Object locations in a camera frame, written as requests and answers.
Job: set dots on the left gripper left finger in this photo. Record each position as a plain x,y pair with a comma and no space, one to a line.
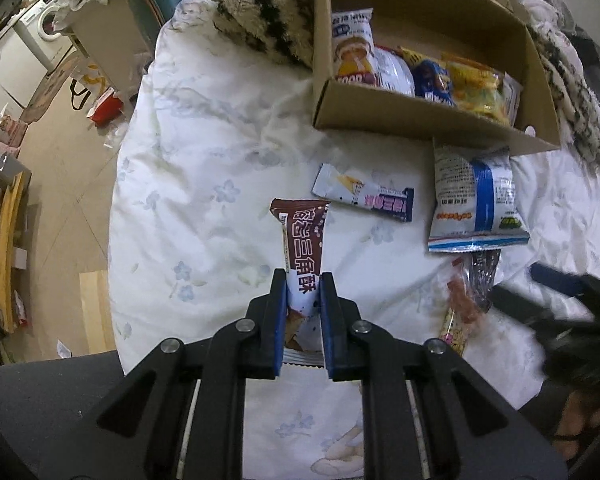
180,411

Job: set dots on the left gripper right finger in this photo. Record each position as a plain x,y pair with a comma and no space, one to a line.
426,412

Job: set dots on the clear orange candy packet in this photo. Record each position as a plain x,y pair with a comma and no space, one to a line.
463,316

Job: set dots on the dark braised meat packet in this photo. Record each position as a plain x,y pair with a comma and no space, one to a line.
482,270

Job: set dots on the blue white chip bag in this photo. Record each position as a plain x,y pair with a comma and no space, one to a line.
476,206

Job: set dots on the purple white wafer bar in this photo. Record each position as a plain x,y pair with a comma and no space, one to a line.
331,184

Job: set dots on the brown white triangle crisp bar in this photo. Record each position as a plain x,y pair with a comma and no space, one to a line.
303,224

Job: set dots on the white cartoon rice cake pack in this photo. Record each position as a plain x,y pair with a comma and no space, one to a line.
353,51

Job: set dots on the white floral bed sheet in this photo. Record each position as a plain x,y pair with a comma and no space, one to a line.
218,131

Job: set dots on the pile of crumpled clothes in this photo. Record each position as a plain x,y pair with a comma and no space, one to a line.
571,60

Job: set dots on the yellow chip bag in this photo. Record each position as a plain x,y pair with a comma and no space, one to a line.
479,89

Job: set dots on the dark blue snack bag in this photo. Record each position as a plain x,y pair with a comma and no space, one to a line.
432,81

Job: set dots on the red plastic bag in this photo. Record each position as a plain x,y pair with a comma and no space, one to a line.
105,109

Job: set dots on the white grey snack bag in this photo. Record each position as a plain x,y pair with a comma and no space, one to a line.
392,72

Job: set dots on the brown cardboard box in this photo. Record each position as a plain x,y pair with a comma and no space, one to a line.
480,30

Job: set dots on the white washing machine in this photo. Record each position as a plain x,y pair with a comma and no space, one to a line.
35,27

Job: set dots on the cream black fuzzy blanket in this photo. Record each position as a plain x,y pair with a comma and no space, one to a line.
281,29

